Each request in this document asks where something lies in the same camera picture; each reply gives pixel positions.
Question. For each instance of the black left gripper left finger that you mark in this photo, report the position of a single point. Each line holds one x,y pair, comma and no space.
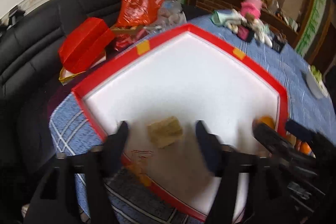
113,149

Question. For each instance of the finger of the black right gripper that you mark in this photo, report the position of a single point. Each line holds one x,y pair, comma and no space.
319,144
283,152

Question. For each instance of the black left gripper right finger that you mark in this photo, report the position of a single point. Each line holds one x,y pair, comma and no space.
211,150

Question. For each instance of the beige fruit chunk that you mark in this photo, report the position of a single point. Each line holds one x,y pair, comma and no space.
165,132

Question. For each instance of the small orange in tray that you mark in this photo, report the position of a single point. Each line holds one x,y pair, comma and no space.
269,121

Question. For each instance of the white bowl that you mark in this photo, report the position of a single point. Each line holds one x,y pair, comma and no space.
318,90

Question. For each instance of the blue plaid tablecloth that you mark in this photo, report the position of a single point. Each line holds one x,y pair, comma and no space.
134,203

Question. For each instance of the green lettuce leaves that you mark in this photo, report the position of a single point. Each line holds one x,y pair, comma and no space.
316,73

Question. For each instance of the red rimmed white tray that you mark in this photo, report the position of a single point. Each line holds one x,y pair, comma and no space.
193,75

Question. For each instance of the black small box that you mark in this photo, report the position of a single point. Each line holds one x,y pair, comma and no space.
278,43

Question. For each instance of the red gift box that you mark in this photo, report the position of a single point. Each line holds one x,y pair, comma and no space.
83,46

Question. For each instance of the black leather sofa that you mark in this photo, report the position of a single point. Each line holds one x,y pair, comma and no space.
30,67

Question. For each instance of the white gloves pile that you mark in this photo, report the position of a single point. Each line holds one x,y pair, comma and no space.
247,27

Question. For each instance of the mint green cloth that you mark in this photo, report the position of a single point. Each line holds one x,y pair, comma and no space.
219,18

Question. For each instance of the clear plastic bag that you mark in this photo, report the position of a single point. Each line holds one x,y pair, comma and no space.
169,15

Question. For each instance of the red plastic bag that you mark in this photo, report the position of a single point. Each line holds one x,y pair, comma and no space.
138,12

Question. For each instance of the pink sleeved bottle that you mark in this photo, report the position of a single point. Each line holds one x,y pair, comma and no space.
252,7

